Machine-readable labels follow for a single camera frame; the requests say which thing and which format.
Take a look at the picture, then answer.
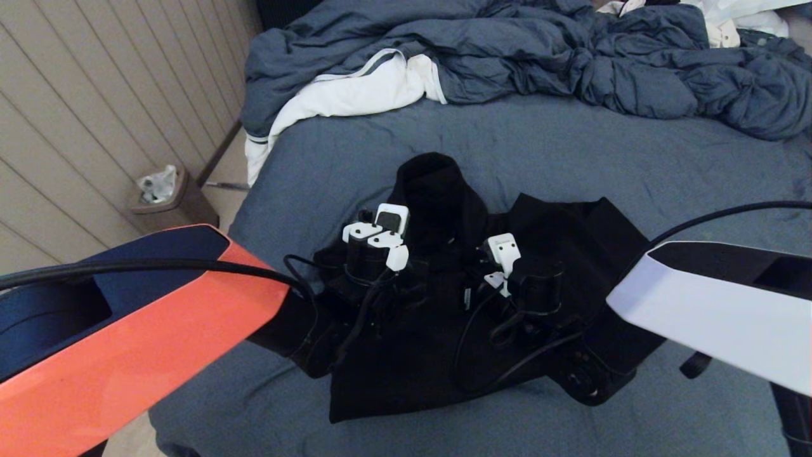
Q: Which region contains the black zip hoodie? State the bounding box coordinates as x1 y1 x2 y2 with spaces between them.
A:
314 152 667 424

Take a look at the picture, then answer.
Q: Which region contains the blue bed sheet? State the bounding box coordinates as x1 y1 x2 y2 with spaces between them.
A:
146 95 812 457

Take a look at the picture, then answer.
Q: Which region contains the white garment with dark trim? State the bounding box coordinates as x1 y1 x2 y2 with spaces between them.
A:
246 50 449 186

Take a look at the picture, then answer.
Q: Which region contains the beige trash bin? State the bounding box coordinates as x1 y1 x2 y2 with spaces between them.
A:
130 166 219 235

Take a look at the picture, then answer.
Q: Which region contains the crumpled blue duvet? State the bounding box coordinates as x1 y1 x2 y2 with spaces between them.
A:
243 0 812 142

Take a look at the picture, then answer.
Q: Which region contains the white plastic bin bag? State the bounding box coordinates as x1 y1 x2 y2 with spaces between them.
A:
140 165 180 204

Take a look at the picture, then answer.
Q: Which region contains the dark headboard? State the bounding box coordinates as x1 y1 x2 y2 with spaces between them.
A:
257 0 324 29

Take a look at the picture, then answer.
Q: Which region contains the cream crumpled garment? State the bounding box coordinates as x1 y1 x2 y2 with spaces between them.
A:
596 0 743 49

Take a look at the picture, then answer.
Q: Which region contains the white pillow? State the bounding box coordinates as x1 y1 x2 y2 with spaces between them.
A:
685 0 812 39

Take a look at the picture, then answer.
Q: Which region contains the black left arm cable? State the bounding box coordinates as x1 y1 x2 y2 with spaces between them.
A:
0 256 397 375

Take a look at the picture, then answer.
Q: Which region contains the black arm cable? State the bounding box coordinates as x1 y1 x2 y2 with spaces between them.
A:
454 200 812 394
0 256 397 375

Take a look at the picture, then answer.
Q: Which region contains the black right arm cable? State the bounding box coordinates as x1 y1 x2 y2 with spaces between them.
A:
454 200 812 394

